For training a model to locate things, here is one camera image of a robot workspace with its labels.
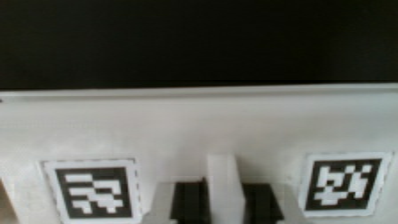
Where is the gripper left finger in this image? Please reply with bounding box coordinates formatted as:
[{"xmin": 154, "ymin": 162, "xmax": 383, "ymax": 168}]
[{"xmin": 170, "ymin": 180, "xmax": 211, "ymax": 224}]

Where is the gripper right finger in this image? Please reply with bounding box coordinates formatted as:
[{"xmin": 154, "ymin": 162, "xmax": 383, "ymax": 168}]
[{"xmin": 243, "ymin": 183, "xmax": 284, "ymax": 224}]

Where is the white small door panel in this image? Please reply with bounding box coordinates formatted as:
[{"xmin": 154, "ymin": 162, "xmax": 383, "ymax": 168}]
[{"xmin": 0, "ymin": 84, "xmax": 398, "ymax": 224}]

